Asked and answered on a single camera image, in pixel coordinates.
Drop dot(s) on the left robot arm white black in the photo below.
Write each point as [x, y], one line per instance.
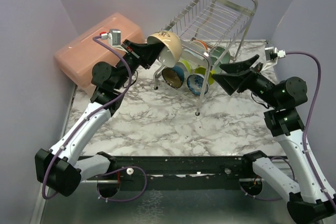
[78, 134]

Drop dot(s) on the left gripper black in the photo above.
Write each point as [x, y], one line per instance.
[145, 53]

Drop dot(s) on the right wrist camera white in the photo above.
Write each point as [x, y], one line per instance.
[272, 54]

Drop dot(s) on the stainless steel dish rack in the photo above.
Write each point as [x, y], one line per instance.
[217, 23]

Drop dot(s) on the lime green white bowl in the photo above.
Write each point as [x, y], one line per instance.
[186, 65]

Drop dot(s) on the plain white bowl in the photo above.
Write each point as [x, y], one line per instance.
[172, 49]

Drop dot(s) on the white orange bowl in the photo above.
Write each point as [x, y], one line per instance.
[201, 44]

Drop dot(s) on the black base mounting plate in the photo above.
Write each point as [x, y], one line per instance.
[125, 173]

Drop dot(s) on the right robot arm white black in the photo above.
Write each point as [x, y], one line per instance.
[309, 197]

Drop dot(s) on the blue white patterned bowl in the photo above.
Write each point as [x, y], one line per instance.
[195, 83]

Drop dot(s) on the pink plastic storage box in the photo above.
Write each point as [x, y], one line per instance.
[77, 58]

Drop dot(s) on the dark teal beige bowl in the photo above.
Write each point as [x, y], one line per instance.
[174, 77]

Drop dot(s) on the mint green brown-rimmed bowl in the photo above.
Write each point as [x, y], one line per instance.
[217, 51]

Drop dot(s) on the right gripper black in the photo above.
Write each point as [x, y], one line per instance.
[231, 82]

